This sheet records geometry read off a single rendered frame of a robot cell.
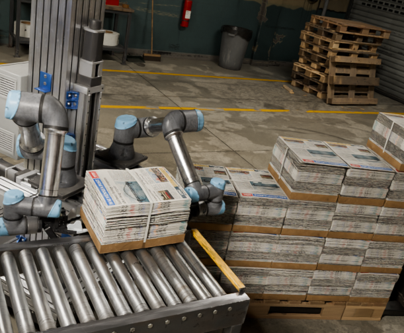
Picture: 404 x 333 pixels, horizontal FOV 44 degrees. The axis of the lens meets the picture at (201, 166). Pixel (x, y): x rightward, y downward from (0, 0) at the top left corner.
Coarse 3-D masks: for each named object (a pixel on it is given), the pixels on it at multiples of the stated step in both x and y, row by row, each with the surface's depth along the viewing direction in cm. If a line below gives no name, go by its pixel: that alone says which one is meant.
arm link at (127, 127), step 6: (126, 114) 280; (120, 120) 272; (126, 120) 273; (132, 120) 273; (138, 120) 279; (114, 126) 276; (120, 126) 272; (126, 126) 272; (132, 126) 274; (138, 126) 277; (114, 132) 276; (120, 132) 273; (126, 132) 273; (132, 132) 275; (138, 132) 278; (114, 138) 277; (120, 138) 274; (126, 138) 275; (132, 138) 278
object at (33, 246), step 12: (36, 240) 197; (48, 240) 199; (60, 240) 200; (72, 240) 202; (84, 240) 203; (0, 252) 187; (84, 252) 205; (0, 264) 189; (36, 264) 197; (72, 264) 205
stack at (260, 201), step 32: (224, 192) 263; (256, 192) 270; (224, 224) 269; (256, 224) 272; (288, 224) 277; (320, 224) 281; (352, 224) 285; (224, 256) 278; (256, 256) 283; (288, 256) 287; (320, 256) 291; (352, 256) 295; (224, 288) 288; (256, 288) 292; (288, 288) 298; (320, 288) 302
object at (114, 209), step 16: (96, 176) 205; (112, 176) 208; (96, 192) 197; (112, 192) 197; (128, 192) 199; (96, 208) 199; (112, 208) 188; (128, 208) 192; (96, 224) 200; (112, 224) 192; (128, 224) 196; (112, 240) 197; (128, 240) 200
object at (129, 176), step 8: (128, 176) 212; (136, 176) 213; (136, 184) 207; (144, 184) 208; (144, 192) 202; (144, 200) 197; (152, 200) 198; (144, 208) 196; (152, 208) 198; (144, 216) 198; (152, 216) 200; (144, 224) 200; (152, 224) 202; (144, 232) 202
